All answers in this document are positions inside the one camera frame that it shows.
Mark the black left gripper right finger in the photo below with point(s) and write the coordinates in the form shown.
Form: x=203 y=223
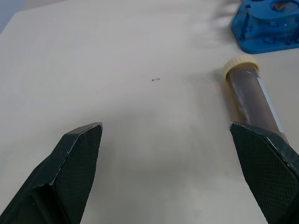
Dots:
x=266 y=168

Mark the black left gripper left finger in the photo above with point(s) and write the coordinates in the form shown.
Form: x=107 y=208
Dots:
x=70 y=168

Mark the brown tube with yellow cap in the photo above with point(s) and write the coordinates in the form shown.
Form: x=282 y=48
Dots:
x=252 y=93

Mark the blue plastic rack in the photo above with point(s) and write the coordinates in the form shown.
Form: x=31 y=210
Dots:
x=266 y=25

